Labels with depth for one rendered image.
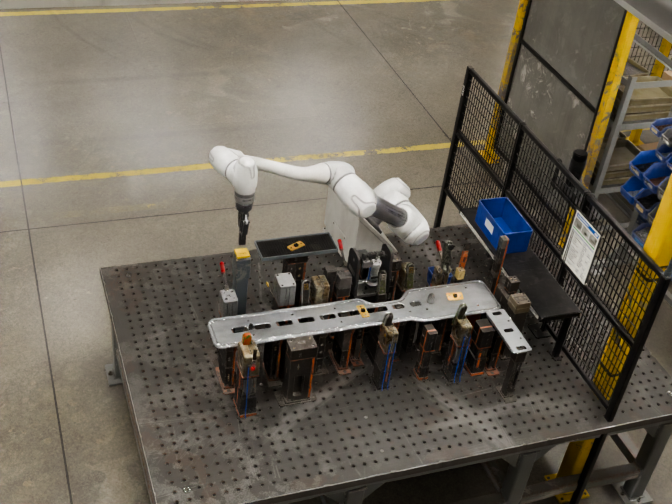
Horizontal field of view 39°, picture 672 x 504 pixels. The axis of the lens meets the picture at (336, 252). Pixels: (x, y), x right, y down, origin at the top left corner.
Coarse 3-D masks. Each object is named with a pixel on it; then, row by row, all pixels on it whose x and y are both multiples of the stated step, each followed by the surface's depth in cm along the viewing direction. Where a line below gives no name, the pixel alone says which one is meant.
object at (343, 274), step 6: (342, 270) 446; (348, 270) 447; (336, 276) 444; (342, 276) 442; (348, 276) 443; (336, 282) 446; (342, 282) 442; (348, 282) 444; (336, 288) 447; (342, 288) 445; (348, 288) 446; (336, 294) 448; (342, 294) 447; (348, 294) 449; (336, 300) 450; (330, 318) 461; (330, 336) 463
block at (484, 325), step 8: (480, 320) 443; (480, 328) 439; (488, 328) 439; (472, 336) 447; (480, 336) 440; (488, 336) 439; (472, 344) 449; (480, 344) 441; (488, 344) 443; (472, 352) 450; (480, 352) 446; (472, 360) 450; (480, 360) 449; (472, 368) 451; (480, 368) 453
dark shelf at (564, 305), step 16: (464, 208) 508; (480, 240) 489; (512, 256) 478; (528, 256) 479; (512, 272) 467; (528, 272) 469; (544, 272) 470; (528, 288) 458; (544, 288) 460; (560, 288) 461; (544, 304) 450; (560, 304) 451; (544, 320) 443
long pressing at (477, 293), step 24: (432, 288) 455; (456, 288) 457; (480, 288) 459; (264, 312) 427; (288, 312) 430; (312, 312) 432; (336, 312) 433; (384, 312) 437; (408, 312) 439; (432, 312) 441; (480, 312) 445; (216, 336) 412; (240, 336) 414; (264, 336) 415; (288, 336) 418
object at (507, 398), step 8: (512, 352) 431; (520, 352) 427; (512, 360) 432; (520, 360) 430; (512, 368) 433; (520, 368) 434; (512, 376) 436; (504, 384) 442; (512, 384) 442; (504, 392) 443; (504, 400) 442; (512, 400) 443
